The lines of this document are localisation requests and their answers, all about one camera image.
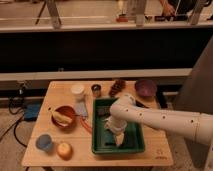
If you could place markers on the blue plastic cup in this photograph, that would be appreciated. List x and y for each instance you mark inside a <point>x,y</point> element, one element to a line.
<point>44,142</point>

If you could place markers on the white plastic cup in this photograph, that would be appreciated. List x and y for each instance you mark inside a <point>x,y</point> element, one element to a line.
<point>78,91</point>

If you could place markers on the grey spatula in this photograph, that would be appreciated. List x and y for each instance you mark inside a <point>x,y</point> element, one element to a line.
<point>80,108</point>

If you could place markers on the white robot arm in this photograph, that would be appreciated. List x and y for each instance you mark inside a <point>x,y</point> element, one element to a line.
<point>192,125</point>

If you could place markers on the bunch of dark grapes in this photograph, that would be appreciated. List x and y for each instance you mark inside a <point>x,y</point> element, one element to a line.
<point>117,87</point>

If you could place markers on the purple bowl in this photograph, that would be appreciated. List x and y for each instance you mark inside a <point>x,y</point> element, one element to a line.
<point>145,88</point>

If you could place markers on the black-handled peeler tool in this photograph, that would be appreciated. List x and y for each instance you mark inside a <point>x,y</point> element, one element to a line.
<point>139,104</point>

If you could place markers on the small dark metal can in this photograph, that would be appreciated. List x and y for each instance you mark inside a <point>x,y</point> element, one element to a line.
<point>96,90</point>

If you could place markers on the green plastic tray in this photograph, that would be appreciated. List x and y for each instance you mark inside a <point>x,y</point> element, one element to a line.
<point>133,139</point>

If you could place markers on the yellow apple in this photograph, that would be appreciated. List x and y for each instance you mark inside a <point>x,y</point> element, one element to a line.
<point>64,150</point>

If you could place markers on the blue-green sponge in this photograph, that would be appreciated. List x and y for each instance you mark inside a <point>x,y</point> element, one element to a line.
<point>110,144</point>

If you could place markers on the yellow banana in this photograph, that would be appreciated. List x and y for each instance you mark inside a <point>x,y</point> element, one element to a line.
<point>61,118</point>

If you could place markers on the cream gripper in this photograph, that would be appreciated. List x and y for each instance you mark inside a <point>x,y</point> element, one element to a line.
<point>119,139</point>

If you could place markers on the blue box on floor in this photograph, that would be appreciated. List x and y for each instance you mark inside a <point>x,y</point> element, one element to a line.
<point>31,112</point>

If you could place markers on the wooden folding table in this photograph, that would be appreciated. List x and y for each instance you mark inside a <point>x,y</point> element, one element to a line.
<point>157,151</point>

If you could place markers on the red-brown bowl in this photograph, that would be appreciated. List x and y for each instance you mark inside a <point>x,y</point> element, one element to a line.
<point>67,111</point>

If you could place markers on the dark brown sponge block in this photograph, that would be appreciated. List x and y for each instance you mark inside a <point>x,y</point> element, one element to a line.
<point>103,110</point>

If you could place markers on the red-handled utensil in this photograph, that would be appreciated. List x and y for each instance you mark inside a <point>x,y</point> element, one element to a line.
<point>87,127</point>

